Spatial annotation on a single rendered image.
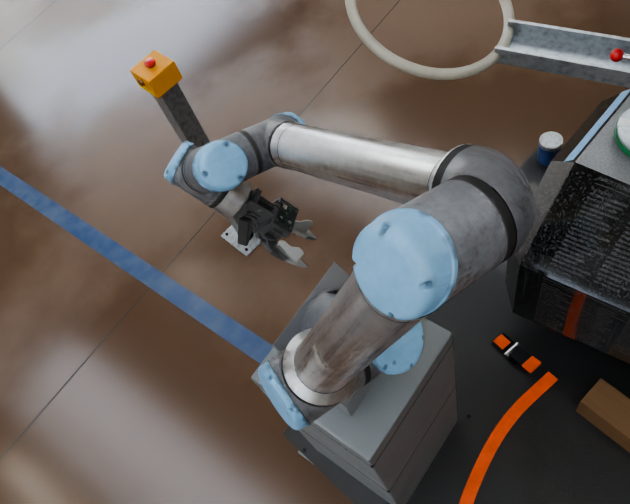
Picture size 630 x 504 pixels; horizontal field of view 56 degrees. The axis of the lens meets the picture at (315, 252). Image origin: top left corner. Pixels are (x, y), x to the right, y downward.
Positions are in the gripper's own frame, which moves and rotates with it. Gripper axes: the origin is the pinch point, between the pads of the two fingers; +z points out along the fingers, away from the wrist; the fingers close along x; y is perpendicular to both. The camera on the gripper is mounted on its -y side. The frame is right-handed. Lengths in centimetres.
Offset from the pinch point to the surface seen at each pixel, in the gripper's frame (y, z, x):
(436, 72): 20, 11, 57
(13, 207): -247, -53, 86
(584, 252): 22, 78, 39
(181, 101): -72, -28, 75
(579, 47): 43, 39, 76
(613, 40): 52, 41, 74
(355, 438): -13.8, 37.0, -29.6
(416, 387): -3.3, 44.5, -14.2
